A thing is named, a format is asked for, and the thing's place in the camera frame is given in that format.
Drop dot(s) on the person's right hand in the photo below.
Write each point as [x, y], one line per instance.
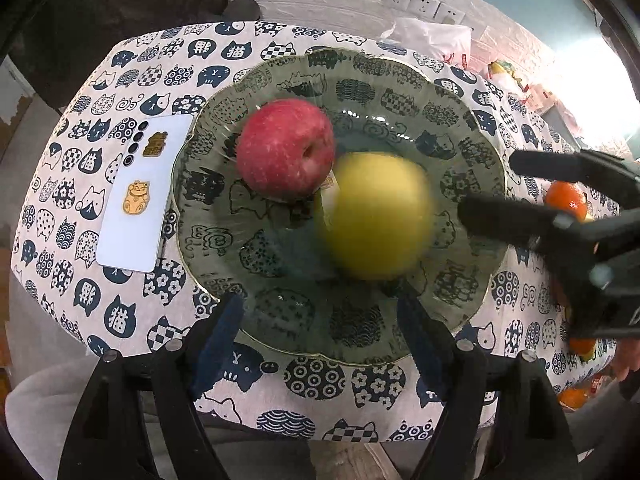
[627, 360]

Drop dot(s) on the black speaker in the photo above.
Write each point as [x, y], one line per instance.
[240, 10]

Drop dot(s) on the red and white plastic bag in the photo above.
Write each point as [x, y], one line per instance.
[502, 67]

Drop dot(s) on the cardboard boxes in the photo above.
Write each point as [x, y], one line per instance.
[545, 96]

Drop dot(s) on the white plastic bag red print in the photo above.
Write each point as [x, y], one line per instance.
[425, 40]

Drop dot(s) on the white smartphone with gold stickers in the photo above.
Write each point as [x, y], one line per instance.
[130, 245]

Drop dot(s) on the red apple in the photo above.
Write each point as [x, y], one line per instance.
[280, 150]

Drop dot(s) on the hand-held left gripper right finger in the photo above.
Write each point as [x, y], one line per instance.
[417, 345]

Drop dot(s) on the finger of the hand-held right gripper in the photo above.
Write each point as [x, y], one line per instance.
[500, 220]
[560, 165]

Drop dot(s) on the cat-print tablecloth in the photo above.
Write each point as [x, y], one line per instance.
[90, 305]

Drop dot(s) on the person's grey clothing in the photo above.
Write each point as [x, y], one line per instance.
[35, 400]

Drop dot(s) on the green glass plate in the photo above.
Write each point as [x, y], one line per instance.
[280, 260]

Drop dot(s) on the orange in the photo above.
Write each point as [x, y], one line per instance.
[565, 200]
[572, 397]
[582, 346]

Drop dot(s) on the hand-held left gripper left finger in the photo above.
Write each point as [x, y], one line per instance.
[220, 340]

